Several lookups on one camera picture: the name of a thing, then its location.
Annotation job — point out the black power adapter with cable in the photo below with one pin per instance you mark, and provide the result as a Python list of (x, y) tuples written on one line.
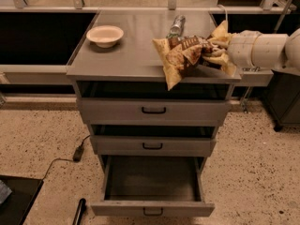
[(77, 156)]

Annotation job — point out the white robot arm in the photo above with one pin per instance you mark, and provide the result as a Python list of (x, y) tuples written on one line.
[(253, 49)]

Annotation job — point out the bottom grey drawer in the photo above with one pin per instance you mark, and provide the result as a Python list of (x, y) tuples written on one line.
[(152, 187)]

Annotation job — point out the black handle on floor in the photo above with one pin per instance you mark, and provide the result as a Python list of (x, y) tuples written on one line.
[(79, 212)]

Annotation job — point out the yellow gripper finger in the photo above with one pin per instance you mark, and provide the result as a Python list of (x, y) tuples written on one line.
[(218, 57), (221, 41)]

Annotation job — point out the silver soda can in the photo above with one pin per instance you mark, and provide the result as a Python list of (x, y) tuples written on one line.
[(177, 26)]

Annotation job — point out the top grey drawer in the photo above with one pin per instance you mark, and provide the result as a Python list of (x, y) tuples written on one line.
[(151, 103)]

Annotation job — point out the white bowl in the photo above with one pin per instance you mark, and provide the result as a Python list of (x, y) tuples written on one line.
[(105, 36)]

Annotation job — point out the grey drawer cabinet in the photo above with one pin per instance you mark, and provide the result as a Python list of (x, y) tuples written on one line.
[(135, 59)]

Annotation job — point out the dark cabinet at right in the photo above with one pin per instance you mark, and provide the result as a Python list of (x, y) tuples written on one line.
[(282, 99)]

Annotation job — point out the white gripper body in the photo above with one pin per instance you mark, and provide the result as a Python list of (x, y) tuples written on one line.
[(240, 49)]

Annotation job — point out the brown chip bag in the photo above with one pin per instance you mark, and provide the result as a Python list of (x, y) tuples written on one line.
[(180, 55)]

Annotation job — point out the black tray at lower left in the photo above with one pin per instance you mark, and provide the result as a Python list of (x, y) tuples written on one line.
[(14, 210)]

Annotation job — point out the grey drawer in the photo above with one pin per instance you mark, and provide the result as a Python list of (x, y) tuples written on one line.
[(151, 103), (152, 187), (174, 141)]

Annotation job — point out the metal tripod pole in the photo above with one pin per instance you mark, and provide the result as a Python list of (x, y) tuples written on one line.
[(259, 76)]

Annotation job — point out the middle grey drawer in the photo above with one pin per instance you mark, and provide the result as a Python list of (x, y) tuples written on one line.
[(174, 141)]

